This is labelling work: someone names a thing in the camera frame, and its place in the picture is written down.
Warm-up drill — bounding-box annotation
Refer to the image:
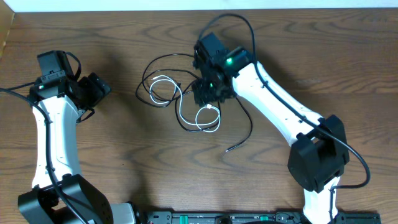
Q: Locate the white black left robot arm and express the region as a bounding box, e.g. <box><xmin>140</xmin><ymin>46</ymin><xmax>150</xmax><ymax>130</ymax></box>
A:
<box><xmin>18</xmin><ymin>50</ymin><xmax>136</xmax><ymax>223</ymax></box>

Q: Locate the cardboard panel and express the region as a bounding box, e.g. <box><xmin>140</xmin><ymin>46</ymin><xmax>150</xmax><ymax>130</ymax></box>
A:
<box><xmin>0</xmin><ymin>0</ymin><xmax>15</xmax><ymax>57</ymax></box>

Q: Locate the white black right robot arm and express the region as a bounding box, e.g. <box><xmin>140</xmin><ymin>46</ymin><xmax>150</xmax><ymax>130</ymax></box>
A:
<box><xmin>193</xmin><ymin>33</ymin><xmax>349</xmax><ymax>223</ymax></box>

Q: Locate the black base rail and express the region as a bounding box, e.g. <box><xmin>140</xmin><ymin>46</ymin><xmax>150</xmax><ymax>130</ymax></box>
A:
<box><xmin>141</xmin><ymin>211</ymin><xmax>382</xmax><ymax>224</ymax></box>

